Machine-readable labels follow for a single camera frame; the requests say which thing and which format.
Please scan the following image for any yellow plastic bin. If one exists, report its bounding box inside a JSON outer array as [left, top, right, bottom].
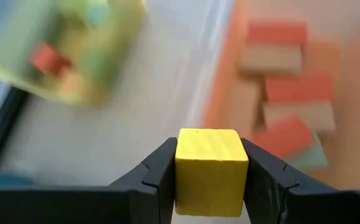
[[0, 0, 146, 107]]

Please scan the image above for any teal small block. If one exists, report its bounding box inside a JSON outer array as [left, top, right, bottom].
[[85, 2, 111, 29]]

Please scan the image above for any tan plank block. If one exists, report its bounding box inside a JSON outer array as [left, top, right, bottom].
[[239, 43, 304, 75], [220, 79, 262, 134], [262, 101, 337, 133]]

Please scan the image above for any red wooden cube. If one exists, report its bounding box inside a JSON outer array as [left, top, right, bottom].
[[29, 42, 72, 77]]

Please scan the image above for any orange small block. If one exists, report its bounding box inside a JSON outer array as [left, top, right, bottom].
[[57, 70, 89, 102]]

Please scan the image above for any teal plank block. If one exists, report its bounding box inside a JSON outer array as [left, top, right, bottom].
[[287, 133, 329, 172]]

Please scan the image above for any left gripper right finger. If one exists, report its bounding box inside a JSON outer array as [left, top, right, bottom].
[[240, 138, 339, 224]]

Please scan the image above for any orange plastic bin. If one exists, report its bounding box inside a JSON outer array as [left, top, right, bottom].
[[201, 0, 360, 191]]

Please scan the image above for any yellow wooden cube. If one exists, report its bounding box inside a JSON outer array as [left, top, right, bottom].
[[174, 128, 250, 218]]

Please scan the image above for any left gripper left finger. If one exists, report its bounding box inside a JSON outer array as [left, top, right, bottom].
[[108, 137, 179, 224]]

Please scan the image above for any red plank block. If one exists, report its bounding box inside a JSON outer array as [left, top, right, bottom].
[[251, 114, 314, 159], [263, 74, 336, 102], [247, 20, 308, 46]]

